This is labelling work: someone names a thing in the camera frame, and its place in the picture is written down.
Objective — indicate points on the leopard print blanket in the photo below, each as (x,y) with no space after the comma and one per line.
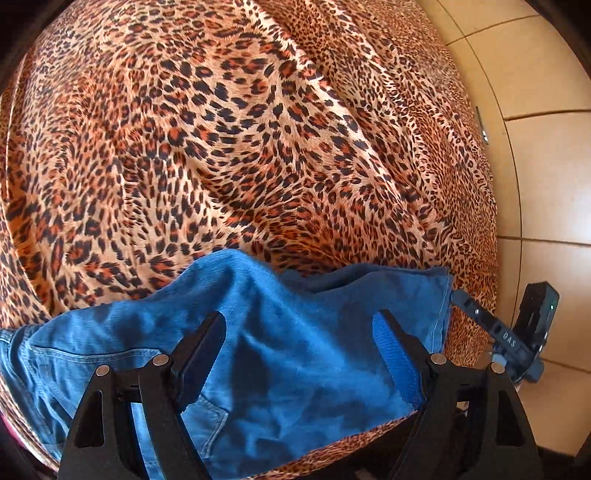
(231,138)

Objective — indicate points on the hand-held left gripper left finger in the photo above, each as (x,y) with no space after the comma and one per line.
(203,355)

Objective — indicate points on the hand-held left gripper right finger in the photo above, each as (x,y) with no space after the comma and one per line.
(397,355)

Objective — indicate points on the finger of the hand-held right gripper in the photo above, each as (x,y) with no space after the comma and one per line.
(471,310)

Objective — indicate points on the small dark metal object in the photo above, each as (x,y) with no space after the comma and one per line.
(483,124)

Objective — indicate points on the blue denim pants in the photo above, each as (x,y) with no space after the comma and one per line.
(286,332)

